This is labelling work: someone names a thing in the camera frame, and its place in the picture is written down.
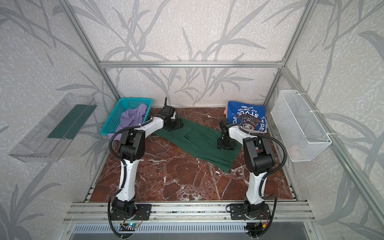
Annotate green circuit board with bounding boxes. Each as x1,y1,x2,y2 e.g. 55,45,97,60
119,222,142,233

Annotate white wire mesh basket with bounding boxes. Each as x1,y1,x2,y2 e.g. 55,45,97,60
271,90,332,162

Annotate teal plastic laundry basket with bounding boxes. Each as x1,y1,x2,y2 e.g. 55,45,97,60
100,98,153,137

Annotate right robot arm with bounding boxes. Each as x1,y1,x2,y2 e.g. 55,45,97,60
218,119,276,223

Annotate aluminium frame rail base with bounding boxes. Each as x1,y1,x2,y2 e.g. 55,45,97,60
63,201,315,224

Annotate clear acrylic wall shelf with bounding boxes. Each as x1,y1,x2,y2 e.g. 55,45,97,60
9,94,98,163

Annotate folded blue printed t shirt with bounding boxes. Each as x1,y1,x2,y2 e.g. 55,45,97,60
227,101,267,134

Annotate dark green t shirt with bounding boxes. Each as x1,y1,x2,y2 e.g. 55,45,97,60
155,118,242,173

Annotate lilac purple t shirt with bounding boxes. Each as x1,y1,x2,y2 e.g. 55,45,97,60
108,104,148,139

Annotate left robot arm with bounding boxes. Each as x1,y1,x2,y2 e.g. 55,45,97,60
108,105,183,221

